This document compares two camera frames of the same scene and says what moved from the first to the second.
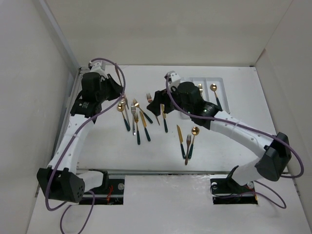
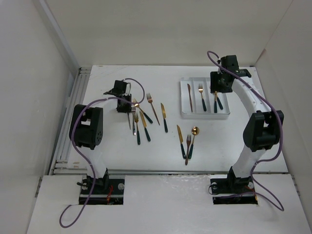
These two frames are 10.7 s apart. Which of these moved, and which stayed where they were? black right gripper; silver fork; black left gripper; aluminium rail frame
Moved: black right gripper; black left gripper
Stayed: silver fork; aluminium rail frame
